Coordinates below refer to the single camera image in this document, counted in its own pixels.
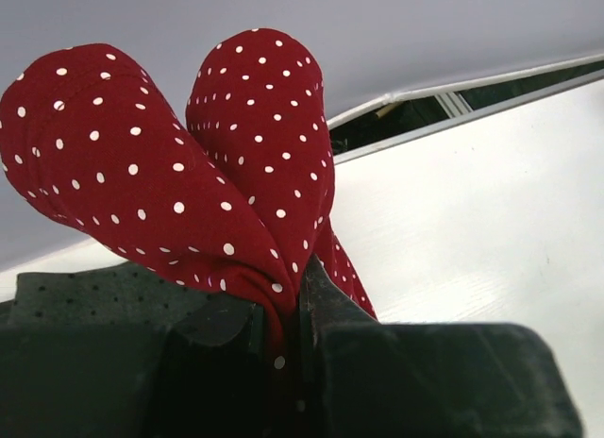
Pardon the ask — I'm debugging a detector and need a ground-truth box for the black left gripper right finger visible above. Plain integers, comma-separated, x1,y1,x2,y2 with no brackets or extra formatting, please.
299,258,584,437

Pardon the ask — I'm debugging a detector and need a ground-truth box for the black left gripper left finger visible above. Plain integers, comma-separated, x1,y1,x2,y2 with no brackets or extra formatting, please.
1,295,264,437

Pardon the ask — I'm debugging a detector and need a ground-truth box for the dark grey dotted skirt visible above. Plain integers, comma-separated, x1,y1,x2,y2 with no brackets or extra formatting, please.
7,262,209,326

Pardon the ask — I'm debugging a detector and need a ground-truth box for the red dotted skirt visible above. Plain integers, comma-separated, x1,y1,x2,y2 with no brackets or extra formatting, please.
1,28,373,368

